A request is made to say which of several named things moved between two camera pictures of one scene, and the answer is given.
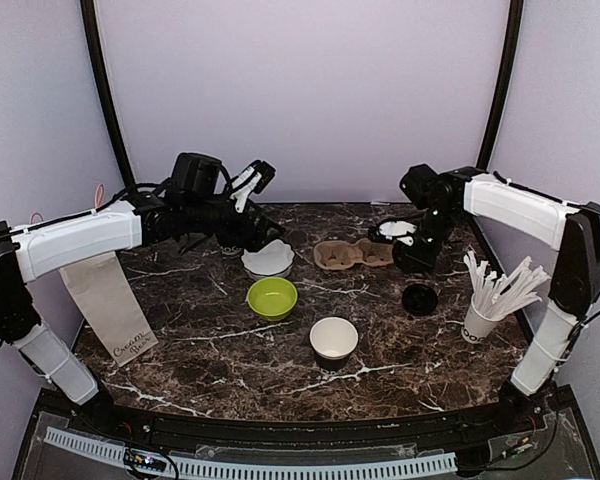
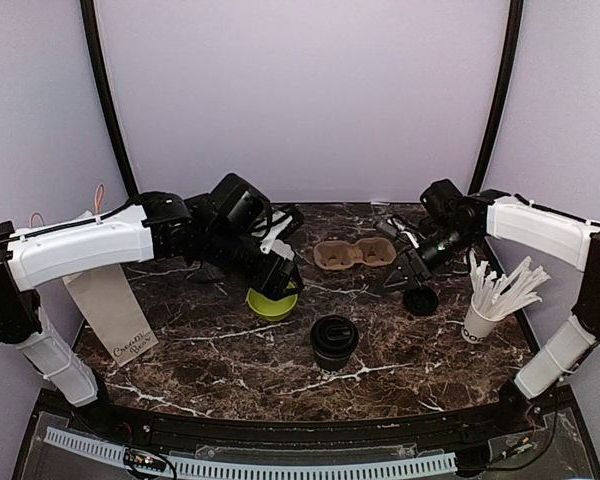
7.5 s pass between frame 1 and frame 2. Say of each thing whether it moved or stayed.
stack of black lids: stayed
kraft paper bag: stayed
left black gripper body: moved
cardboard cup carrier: stayed
